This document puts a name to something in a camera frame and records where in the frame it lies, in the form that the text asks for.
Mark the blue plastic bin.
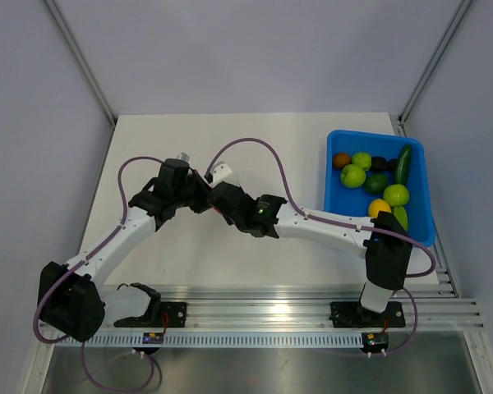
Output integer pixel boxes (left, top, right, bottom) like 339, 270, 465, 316
324, 130, 435, 246

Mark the yellow lemon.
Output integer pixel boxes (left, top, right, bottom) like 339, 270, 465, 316
367, 199, 392, 218

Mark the dark green lime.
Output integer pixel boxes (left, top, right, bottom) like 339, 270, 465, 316
363, 173, 389, 195

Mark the light green apple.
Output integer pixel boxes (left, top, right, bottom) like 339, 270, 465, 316
383, 184, 410, 208

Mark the green star fruit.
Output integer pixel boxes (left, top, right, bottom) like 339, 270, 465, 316
392, 206, 409, 231

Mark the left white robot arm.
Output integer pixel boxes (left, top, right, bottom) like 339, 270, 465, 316
33, 158, 211, 343

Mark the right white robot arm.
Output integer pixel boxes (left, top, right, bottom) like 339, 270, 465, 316
208, 181, 412, 328

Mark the brown kiwi fruit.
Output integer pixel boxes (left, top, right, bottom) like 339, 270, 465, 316
332, 153, 352, 170

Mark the bumpy green fruit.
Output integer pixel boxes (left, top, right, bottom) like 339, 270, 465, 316
352, 152, 372, 172

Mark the dark avocado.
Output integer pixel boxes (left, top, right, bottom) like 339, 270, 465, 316
370, 156, 389, 173

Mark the dark red plum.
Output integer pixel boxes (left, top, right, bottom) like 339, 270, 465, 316
387, 158, 397, 173

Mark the green cucumber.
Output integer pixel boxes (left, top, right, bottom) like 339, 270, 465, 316
394, 144, 413, 186

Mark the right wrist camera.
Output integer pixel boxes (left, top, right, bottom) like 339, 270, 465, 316
205, 162, 240, 187

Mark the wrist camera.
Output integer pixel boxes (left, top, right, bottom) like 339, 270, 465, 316
205, 162, 240, 187
177, 152, 190, 163

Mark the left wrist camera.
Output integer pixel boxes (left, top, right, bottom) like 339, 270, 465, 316
177, 152, 190, 163

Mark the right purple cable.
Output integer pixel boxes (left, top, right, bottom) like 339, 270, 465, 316
204, 137, 437, 357

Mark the aluminium mounting rail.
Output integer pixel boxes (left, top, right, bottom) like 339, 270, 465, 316
39, 286, 486, 332

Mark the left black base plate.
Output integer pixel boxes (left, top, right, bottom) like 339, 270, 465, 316
113, 301, 187, 328

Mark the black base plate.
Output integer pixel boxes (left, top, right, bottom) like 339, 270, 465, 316
113, 301, 187, 328
329, 301, 406, 329

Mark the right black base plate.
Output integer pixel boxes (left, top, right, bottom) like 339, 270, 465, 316
329, 301, 406, 329

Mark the white slotted cable duct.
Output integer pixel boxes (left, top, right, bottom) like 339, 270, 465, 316
53, 332, 365, 350

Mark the left aluminium frame post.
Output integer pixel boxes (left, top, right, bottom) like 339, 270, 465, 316
40, 0, 117, 128

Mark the aluminium frame post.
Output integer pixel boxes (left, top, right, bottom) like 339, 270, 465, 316
40, 0, 117, 128
390, 0, 476, 136

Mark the right aluminium frame post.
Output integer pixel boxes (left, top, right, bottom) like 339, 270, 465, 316
390, 0, 476, 136

